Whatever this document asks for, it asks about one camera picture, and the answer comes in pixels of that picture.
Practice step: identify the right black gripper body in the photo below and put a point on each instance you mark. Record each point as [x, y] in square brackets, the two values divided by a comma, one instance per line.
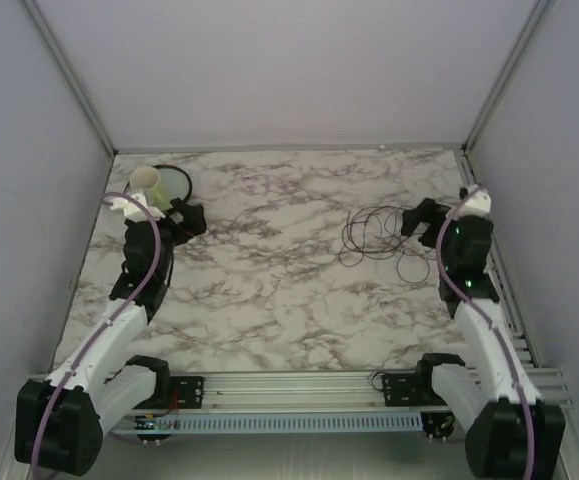
[432, 213]

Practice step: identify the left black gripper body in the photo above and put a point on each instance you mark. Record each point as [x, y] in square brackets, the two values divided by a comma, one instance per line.
[184, 230]

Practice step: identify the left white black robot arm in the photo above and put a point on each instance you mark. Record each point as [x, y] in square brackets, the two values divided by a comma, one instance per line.
[62, 420]

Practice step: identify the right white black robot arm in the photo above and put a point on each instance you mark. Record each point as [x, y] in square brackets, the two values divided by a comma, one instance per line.
[511, 432]

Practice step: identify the white plate with dark rim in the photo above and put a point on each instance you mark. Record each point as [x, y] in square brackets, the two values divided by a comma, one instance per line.
[176, 181]

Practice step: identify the yellow-green mug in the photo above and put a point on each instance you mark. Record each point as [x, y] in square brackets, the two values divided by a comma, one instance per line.
[148, 181]

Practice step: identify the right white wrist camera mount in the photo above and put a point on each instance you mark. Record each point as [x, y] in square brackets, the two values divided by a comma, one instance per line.
[475, 200]

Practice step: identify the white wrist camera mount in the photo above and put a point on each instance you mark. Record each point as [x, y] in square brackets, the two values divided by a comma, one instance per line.
[475, 200]
[134, 207]

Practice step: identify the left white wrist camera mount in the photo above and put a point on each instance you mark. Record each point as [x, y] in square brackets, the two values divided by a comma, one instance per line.
[134, 207]

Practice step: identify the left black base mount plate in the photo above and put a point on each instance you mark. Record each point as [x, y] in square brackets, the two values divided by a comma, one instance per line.
[187, 392]

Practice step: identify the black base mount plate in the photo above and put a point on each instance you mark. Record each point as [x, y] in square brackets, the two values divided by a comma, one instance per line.
[408, 390]
[187, 392]

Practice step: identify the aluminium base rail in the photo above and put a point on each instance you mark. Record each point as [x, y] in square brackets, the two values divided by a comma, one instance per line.
[289, 392]

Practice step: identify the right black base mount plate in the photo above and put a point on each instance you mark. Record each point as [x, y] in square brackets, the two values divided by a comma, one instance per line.
[408, 390]

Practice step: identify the right aluminium frame post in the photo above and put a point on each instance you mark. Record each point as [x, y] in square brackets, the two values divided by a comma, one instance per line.
[537, 15]

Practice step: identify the aluminium frame post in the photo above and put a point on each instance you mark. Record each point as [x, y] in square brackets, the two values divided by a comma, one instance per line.
[69, 73]
[537, 15]

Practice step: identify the blue slotted cable duct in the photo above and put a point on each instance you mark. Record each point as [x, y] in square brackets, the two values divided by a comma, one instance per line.
[368, 422]

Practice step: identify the left aluminium frame post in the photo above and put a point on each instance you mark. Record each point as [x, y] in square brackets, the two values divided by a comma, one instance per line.
[69, 73]

